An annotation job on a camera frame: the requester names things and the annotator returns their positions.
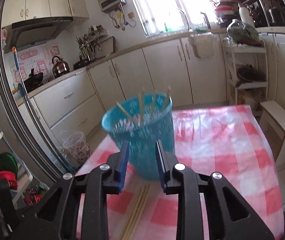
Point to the white hanging trash bin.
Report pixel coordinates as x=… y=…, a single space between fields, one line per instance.
x=202 y=45

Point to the small white step stool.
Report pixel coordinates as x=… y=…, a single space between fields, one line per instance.
x=273 y=116

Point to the floral plastic waste basket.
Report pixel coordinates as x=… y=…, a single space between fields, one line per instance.
x=76 y=145

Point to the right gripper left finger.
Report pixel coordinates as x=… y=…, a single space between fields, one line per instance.
x=76 y=206

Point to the blue perforated plastic bucket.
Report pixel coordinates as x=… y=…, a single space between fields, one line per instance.
x=142 y=127

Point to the white thermos flask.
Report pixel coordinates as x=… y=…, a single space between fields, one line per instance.
x=245 y=15

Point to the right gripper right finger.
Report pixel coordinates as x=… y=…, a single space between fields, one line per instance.
x=229 y=215

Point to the green bag of vegetables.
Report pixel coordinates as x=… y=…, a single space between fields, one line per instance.
x=241 y=32

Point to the pink checkered tablecloth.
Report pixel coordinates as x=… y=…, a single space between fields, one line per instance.
x=228 y=140

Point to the steel whistling kettle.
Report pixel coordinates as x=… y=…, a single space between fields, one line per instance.
x=60 y=67

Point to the kitchen faucet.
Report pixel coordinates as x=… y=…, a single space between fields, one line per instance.
x=186 y=19

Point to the white rolling storage cart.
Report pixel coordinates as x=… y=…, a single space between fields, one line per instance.
x=246 y=72

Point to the black wok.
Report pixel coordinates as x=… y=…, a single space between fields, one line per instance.
x=33 y=81

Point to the black range hood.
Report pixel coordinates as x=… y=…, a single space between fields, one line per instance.
x=34 y=32

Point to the bamboo chopstick bundle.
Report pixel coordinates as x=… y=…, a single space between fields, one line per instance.
x=136 y=213

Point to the wall utensil rack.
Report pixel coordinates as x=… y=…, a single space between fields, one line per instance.
x=96 y=44

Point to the blue and white shelf unit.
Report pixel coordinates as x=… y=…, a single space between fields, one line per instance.
x=24 y=187

